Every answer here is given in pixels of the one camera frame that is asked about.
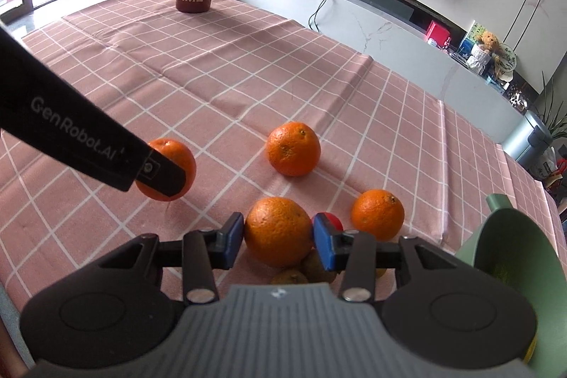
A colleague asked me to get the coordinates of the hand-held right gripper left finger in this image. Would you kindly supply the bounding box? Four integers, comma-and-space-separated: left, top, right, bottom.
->
95, 213, 245, 304

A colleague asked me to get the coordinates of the green colander bowl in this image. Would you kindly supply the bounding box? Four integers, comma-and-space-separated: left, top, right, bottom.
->
455, 193, 561, 365

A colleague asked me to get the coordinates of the brown teddy bear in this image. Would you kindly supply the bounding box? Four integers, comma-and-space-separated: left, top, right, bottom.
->
478, 31, 501, 53

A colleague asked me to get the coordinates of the round printed fan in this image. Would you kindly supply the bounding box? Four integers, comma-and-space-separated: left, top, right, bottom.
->
494, 43, 518, 71

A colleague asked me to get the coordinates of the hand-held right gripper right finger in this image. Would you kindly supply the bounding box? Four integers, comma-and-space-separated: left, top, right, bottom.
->
312, 213, 461, 303

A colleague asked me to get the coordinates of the grey-blue pedal bin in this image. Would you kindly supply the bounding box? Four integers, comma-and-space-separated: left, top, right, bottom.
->
503, 110, 554, 166

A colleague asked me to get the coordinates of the small red box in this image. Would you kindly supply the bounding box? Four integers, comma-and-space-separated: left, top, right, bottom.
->
424, 20, 451, 47

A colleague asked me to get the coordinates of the brown longan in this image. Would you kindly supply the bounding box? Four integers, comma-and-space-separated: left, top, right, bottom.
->
271, 269, 310, 286
301, 249, 338, 285

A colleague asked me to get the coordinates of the pink checked tablecloth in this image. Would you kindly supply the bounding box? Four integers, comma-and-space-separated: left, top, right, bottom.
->
0, 0, 567, 317

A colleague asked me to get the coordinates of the red bag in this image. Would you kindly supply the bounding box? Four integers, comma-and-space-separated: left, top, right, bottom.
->
547, 159, 567, 193

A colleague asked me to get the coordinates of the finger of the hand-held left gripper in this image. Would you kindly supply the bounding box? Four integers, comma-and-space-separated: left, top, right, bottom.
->
134, 147, 186, 202

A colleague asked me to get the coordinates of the white plastic bag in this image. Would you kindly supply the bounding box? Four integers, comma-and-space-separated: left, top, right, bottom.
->
534, 148, 560, 184

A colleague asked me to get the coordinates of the orange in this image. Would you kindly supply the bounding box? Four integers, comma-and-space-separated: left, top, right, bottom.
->
351, 189, 405, 241
135, 138, 197, 202
243, 196, 314, 269
266, 121, 321, 177

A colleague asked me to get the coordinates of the colourful painting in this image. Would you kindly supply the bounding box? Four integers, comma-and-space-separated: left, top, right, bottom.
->
458, 20, 488, 55

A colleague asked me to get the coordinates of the small red tomato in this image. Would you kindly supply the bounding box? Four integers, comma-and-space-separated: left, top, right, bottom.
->
311, 212, 344, 233

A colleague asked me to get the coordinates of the tall green floor plant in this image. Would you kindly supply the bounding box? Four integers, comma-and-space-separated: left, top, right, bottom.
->
532, 72, 567, 148

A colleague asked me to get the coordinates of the white marble television cabinet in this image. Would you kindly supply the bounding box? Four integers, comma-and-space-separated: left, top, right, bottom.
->
217, 0, 528, 144

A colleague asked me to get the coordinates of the black cable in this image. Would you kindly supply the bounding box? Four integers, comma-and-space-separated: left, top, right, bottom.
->
309, 0, 337, 32

